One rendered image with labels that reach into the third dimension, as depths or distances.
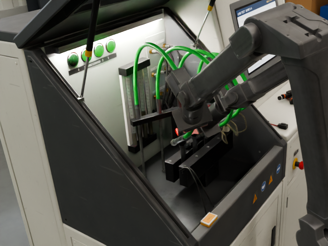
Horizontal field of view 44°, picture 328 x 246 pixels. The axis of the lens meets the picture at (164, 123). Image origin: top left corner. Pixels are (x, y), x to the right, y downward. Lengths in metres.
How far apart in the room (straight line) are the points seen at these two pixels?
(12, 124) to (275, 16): 1.10
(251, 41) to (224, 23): 1.08
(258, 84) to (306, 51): 0.61
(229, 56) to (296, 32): 0.19
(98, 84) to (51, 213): 0.52
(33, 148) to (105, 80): 0.35
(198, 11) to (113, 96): 0.48
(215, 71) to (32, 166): 0.91
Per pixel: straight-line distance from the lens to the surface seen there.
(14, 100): 1.47
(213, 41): 1.69
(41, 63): 1.27
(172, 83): 1.09
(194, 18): 1.71
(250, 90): 1.21
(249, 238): 1.58
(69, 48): 1.34
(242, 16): 1.85
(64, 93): 1.23
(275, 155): 1.60
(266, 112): 1.87
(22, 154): 1.59
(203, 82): 0.91
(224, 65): 0.80
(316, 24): 0.64
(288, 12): 0.68
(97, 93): 1.49
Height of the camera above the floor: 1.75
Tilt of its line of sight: 26 degrees down
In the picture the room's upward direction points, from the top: 5 degrees counter-clockwise
